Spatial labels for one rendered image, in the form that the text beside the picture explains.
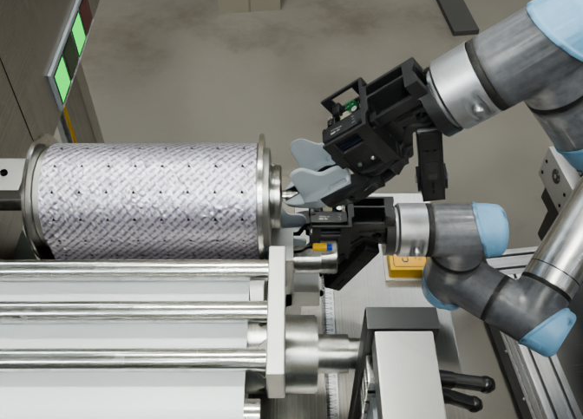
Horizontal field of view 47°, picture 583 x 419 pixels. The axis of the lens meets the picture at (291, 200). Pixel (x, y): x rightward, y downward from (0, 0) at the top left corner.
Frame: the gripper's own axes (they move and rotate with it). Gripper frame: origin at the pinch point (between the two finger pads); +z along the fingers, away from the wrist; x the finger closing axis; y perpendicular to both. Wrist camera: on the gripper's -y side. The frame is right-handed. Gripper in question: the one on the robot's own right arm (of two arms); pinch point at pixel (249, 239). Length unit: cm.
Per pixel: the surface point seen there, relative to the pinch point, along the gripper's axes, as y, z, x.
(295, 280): 4.7, -6.4, 10.2
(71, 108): -37, 50, -71
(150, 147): 21.9, 10.0, 3.9
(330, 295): -19.0, -12.3, -3.0
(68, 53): 10.4, 29.3, -29.4
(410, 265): -16.6, -25.9, -7.4
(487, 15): -109, -101, -222
